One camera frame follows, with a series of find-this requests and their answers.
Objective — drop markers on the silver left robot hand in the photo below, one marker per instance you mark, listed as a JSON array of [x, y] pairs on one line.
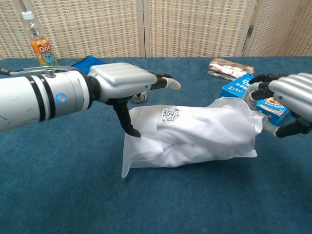
[[122, 78]]

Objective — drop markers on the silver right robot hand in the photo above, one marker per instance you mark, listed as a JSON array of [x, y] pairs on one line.
[[295, 92]]

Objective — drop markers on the frosted plastic zip bag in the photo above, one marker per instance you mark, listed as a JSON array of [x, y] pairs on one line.
[[131, 161]]

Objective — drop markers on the white clothes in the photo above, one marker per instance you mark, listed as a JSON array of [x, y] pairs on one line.
[[207, 131]]

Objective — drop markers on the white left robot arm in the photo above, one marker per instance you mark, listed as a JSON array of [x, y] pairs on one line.
[[29, 100]]

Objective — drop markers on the blue folded microfiber cloth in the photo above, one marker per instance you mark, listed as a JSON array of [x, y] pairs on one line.
[[87, 62]]

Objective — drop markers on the woven folding screen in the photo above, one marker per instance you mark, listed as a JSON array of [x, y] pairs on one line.
[[97, 26]]

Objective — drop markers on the blue cookie box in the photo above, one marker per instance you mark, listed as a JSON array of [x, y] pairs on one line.
[[234, 87]]

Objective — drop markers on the gold red snack package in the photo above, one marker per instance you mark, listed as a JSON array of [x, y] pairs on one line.
[[229, 68]]

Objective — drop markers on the orange Qoo drink bottle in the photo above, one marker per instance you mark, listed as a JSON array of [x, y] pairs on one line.
[[45, 54]]

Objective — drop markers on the teal table cover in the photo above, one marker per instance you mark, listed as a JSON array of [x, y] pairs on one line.
[[156, 202]]

